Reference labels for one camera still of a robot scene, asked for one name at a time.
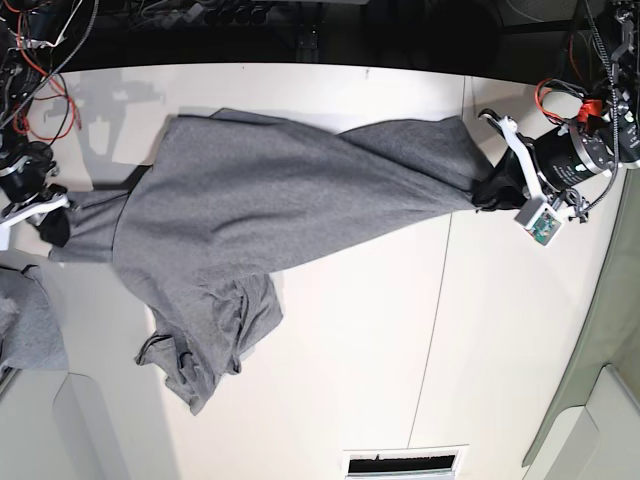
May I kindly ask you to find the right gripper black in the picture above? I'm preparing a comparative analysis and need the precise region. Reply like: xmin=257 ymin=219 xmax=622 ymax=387
xmin=1 ymin=142 xmax=70 ymax=248

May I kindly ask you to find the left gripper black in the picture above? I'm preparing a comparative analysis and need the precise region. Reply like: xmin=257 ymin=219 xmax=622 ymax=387
xmin=472 ymin=127 xmax=611 ymax=212

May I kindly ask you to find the grey t-shirt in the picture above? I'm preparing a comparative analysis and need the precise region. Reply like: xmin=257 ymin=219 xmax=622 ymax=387
xmin=49 ymin=109 xmax=492 ymax=413

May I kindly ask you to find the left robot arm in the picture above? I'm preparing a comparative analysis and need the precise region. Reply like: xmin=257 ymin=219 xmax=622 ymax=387
xmin=519 ymin=1 xmax=639 ymax=222

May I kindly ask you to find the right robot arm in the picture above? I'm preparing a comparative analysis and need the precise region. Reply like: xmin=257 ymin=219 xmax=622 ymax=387
xmin=1 ymin=1 xmax=100 ymax=247

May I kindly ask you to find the grey cloth pile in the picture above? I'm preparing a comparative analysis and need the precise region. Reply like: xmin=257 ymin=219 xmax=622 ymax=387
xmin=1 ymin=265 xmax=68 ymax=374

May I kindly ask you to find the white floor vent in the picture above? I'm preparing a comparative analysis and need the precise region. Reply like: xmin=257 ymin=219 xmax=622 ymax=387
xmin=341 ymin=445 xmax=469 ymax=480

